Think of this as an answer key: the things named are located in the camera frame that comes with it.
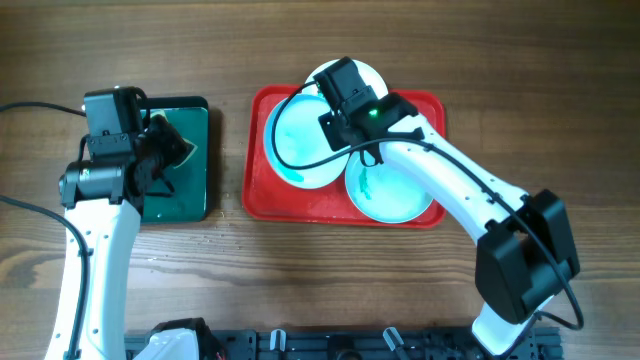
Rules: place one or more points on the green scrubbing sponge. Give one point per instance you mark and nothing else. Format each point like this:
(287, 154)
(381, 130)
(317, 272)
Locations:
(174, 148)

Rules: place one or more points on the black tray with water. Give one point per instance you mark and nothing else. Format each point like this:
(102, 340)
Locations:
(182, 194)

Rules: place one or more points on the light blue plate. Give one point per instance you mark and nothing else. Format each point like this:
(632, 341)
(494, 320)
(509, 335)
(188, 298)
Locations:
(300, 140)
(383, 193)

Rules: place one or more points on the white plate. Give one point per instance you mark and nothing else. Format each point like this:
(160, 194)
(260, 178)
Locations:
(369, 75)

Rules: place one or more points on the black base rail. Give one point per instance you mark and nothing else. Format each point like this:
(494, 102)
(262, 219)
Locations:
(429, 344)

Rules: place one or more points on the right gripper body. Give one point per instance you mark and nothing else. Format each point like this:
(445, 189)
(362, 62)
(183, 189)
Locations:
(328, 122)

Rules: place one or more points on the red plastic tray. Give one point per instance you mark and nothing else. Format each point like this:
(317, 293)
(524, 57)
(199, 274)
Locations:
(265, 196)

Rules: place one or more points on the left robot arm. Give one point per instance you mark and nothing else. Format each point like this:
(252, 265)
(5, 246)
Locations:
(103, 199)

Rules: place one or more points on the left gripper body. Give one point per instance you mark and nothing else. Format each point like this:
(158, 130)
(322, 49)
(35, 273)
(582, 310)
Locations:
(144, 145)

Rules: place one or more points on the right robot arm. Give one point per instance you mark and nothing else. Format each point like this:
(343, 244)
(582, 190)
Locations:
(525, 250)

